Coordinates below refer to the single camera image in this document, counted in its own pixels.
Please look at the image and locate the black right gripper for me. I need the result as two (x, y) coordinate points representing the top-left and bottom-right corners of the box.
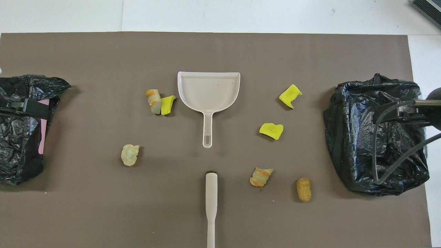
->
(373, 87), (441, 131)

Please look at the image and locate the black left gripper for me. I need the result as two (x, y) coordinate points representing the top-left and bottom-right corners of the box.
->
(0, 99), (53, 120)

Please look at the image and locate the pale bun foam toy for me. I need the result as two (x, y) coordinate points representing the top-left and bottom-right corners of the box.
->
(121, 144), (140, 166)

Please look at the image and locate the notched yellow sponge piece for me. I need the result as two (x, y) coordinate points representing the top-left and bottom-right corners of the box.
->
(279, 84), (303, 109)

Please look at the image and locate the orange striped roll toy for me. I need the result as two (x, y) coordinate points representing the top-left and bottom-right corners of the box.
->
(145, 89), (162, 115)

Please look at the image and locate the brown nugget foam toy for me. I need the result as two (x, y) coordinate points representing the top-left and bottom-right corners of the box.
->
(296, 177), (312, 202)

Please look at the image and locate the small yellow sponge wedge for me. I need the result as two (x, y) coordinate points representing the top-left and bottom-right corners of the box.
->
(160, 95), (177, 116)

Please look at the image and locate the orange striped bread slice toy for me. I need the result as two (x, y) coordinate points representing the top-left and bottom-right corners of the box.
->
(249, 167), (274, 187)

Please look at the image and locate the beige plastic dustpan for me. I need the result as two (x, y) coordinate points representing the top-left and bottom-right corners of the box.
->
(177, 71), (241, 148)

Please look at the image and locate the beige hand brush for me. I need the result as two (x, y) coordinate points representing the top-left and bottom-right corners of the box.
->
(205, 172), (218, 248)

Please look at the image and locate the black bag bin with board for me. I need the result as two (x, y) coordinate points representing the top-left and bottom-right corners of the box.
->
(0, 74), (71, 186)

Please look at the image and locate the black trash bag bin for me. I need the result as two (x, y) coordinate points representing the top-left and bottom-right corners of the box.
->
(323, 73), (430, 197)

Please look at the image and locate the pink flat board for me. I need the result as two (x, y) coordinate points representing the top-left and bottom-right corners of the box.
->
(37, 98), (51, 155)

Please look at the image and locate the dark ribbed panel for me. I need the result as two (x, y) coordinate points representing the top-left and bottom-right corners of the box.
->
(411, 0), (441, 30)

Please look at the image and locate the brown table mat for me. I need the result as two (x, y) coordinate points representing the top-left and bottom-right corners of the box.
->
(0, 32), (432, 248)

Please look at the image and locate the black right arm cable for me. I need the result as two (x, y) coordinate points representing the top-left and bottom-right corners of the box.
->
(371, 99), (441, 185)

